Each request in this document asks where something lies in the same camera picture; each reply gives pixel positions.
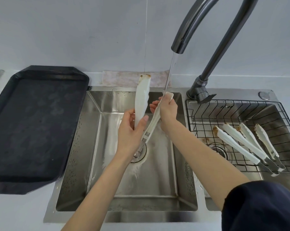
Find person's right forearm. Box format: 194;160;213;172
159;119;250;213

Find metal sink drain strainer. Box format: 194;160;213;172
131;142;148;164
209;145;228;159

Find dark grey curved faucet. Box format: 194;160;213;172
171;0;260;105

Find stainless steel double sink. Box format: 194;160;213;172
44;86;290;224

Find running water stream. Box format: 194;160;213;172
162;51;178;94

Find black rectangular tray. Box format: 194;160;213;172
0;65;90;195

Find black wire drying rack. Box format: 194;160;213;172
185;99;290;173

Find person's right hand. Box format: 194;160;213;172
149;98;178;133

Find white tongs with browned tip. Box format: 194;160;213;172
133;74;175;158

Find white plastic tongs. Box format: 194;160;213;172
212;123;280;177
239;123;286;172

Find stained pale cloth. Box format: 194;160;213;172
102;70;172;88

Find dark navy sleeve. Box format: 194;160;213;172
221;180;290;231

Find person's left hand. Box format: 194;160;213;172
117;109;149;158

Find person's left forearm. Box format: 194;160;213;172
61;151;136;231

